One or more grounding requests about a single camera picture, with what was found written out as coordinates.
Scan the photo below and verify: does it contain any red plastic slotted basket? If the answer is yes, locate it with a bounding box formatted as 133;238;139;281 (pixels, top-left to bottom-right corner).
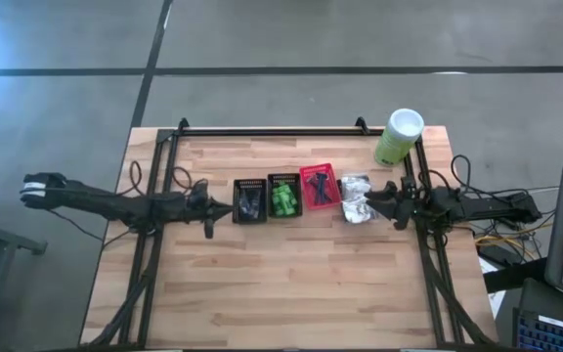
298;162;344;211

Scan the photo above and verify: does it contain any backlit keyboard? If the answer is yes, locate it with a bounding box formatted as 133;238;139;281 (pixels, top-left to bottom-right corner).
513;308;563;352

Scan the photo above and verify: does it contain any black strap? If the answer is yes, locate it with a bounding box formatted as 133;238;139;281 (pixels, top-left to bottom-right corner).
482;257;547;293

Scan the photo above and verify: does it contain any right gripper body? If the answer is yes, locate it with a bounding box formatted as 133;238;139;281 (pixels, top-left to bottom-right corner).
392;175;423;231

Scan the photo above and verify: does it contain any black plastic slotted basket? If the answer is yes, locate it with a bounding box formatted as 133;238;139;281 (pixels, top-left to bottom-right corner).
337;173;375;221
232;178;269;225
266;172;304;219

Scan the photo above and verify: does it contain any green wipes canister white lid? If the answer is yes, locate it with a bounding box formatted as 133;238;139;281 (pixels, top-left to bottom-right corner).
372;108;425;168

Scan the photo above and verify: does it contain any black aluminium rig frame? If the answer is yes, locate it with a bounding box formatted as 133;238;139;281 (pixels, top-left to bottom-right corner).
79;116;500;351

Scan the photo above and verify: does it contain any white paper sheet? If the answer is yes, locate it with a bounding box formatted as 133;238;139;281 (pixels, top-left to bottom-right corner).
478;256;506;319

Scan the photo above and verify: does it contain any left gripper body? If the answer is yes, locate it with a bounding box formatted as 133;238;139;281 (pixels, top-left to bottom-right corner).
186;179;217;240

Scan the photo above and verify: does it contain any yellow cable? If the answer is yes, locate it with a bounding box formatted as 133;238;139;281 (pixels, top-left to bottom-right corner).
474;229;541;251

